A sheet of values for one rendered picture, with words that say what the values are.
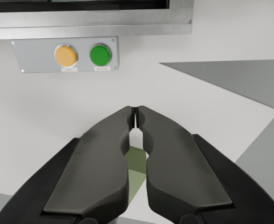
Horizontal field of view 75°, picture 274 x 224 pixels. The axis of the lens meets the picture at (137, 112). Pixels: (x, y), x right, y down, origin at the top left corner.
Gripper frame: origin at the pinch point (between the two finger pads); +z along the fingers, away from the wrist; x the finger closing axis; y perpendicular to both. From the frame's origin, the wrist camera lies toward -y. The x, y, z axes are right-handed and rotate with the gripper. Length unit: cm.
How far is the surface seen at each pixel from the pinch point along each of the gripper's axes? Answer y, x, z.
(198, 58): 5.7, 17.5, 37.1
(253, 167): 143, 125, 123
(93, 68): 4.7, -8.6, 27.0
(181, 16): -4.8, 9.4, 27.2
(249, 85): 49, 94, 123
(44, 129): 27, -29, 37
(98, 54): 1.6, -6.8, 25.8
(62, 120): 23.6, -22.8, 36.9
